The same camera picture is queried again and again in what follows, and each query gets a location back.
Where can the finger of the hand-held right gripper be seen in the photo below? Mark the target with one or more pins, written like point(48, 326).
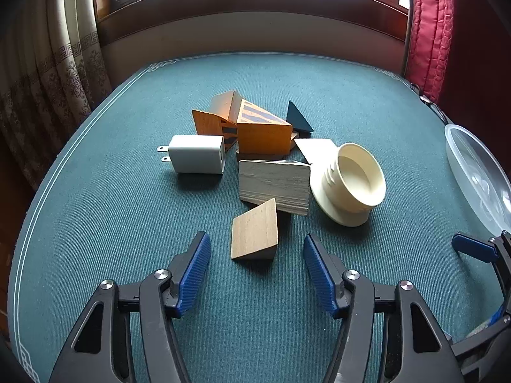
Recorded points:
point(473, 245)
point(504, 315)

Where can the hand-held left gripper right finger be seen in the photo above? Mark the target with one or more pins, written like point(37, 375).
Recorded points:
point(319, 275)

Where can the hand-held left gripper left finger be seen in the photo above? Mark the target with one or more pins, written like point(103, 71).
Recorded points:
point(195, 271)

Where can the brown wooden wedge block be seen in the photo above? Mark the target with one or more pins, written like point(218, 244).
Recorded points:
point(253, 229)

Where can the clear plastic container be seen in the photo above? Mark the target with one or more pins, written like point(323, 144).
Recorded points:
point(475, 167)

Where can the cream threaded plastic fitting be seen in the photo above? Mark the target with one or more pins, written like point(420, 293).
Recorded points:
point(351, 191)

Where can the whitewashed rectangular wooden block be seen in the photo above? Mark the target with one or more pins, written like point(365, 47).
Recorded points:
point(273, 183)

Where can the white wall charger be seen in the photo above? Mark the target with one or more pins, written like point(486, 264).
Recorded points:
point(191, 153)

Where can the white triangular wooden block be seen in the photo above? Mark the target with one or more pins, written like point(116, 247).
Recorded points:
point(315, 147)

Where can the long brown wooden block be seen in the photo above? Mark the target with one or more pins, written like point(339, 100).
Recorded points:
point(255, 156)

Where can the small orange striped wooden block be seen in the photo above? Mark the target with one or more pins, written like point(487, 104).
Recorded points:
point(205, 123)

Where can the large orange striped wooden block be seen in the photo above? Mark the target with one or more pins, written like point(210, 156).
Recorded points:
point(263, 137)

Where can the blue triangular wooden block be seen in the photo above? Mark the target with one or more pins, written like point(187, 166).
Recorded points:
point(297, 121)

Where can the tan wooden block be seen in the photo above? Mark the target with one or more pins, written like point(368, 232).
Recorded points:
point(223, 103)

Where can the green tablecloth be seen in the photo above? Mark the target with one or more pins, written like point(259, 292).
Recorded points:
point(119, 215)

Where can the red quilted curtain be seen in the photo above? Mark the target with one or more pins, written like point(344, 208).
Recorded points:
point(431, 28)

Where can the beige patterned curtain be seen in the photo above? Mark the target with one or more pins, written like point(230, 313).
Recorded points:
point(52, 68)

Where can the wooden window frame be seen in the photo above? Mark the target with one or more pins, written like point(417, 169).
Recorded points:
point(255, 4)

